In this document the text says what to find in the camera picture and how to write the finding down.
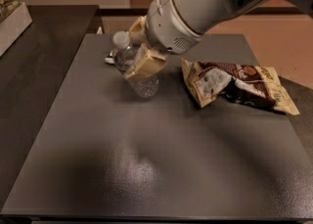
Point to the brown cream snack bag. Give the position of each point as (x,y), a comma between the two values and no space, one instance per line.
(253,86)

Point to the dark side table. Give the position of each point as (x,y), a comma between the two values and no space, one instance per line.
(31,73)

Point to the clear plastic water bottle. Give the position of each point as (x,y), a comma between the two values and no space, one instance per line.
(125,56)

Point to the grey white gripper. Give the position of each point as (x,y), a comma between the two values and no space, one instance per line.
(167,25)

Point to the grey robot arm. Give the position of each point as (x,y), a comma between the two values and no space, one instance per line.
(202,15)

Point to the white box at left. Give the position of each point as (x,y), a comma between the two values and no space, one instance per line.
(14,20)

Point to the blue white snack bag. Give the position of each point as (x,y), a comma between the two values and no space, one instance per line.
(109,58)

